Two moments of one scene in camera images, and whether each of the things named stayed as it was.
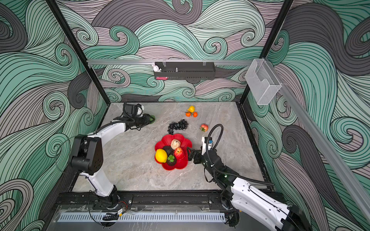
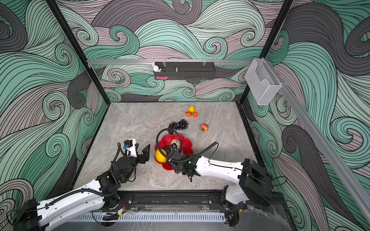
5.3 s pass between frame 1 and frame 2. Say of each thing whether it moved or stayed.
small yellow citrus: stayed
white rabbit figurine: stayed
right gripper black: moved
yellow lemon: stayed
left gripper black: moved
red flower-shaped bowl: stayed
